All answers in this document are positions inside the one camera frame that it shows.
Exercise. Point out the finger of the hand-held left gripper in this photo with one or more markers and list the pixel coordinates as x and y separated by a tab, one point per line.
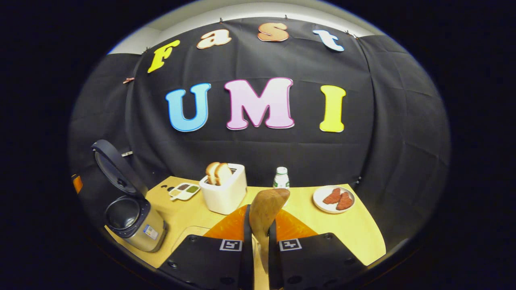
77	184

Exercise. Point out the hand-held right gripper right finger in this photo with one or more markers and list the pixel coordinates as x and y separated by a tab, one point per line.
274	262

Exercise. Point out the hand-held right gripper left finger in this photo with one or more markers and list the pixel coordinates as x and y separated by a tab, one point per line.
248	262

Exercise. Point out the wooden spoon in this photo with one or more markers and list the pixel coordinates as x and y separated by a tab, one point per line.
266	209

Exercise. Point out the clear tray of white rice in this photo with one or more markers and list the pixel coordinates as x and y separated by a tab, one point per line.
189	237

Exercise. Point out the black and silver rice cooker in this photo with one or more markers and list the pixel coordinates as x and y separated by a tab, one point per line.
149	233

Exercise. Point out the white toaster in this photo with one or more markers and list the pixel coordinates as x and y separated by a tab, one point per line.
225	197

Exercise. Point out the white round plate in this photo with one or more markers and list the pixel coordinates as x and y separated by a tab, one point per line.
318	199

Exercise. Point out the white milk bottle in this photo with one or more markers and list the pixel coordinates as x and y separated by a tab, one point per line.
281	179

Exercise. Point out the red meat slice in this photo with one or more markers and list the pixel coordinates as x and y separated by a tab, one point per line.
332	196
345	201

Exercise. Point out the toasted bread slice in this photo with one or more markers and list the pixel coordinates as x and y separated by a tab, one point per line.
211	173
223	173

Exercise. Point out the white divided grain dish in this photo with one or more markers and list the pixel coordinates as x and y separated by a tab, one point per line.
181	196

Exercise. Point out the pink clothes peg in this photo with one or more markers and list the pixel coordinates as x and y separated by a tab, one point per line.
129	80

